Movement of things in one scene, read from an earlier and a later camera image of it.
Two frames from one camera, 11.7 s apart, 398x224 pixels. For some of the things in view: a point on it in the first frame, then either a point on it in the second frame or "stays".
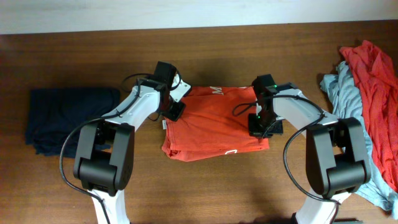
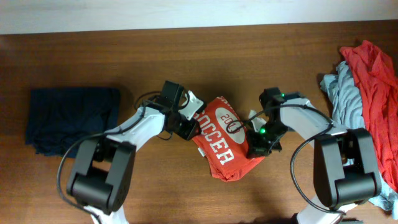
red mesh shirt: [377, 74] stays
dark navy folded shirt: [55, 114] stays
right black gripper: [254, 131] to [254, 149]
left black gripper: [174, 111] to [187, 129]
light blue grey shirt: [342, 90] stays
